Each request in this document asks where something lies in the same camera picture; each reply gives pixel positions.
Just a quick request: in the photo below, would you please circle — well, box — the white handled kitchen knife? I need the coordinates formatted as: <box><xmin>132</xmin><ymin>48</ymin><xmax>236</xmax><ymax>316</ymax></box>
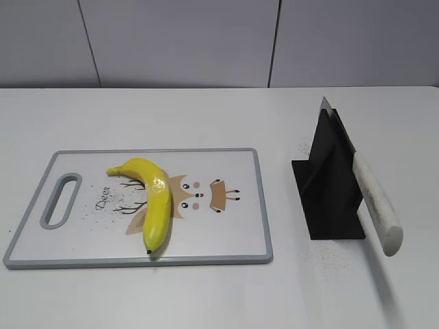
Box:
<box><xmin>320</xmin><ymin>97</ymin><xmax>403</xmax><ymax>257</ymax></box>

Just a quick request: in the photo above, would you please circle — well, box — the black knife stand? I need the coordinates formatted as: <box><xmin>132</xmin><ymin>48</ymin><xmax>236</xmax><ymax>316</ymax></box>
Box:
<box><xmin>292</xmin><ymin>107</ymin><xmax>365</xmax><ymax>240</ymax></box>

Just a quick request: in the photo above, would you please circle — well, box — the yellow plastic banana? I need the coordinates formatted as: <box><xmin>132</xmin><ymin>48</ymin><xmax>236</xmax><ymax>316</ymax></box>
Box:
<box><xmin>106</xmin><ymin>158</ymin><xmax>172</xmax><ymax>254</ymax></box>

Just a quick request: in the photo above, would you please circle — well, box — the white cutting board grey rim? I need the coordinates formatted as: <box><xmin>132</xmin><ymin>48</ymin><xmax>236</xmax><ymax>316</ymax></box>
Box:
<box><xmin>3</xmin><ymin>148</ymin><xmax>273</xmax><ymax>269</ymax></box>

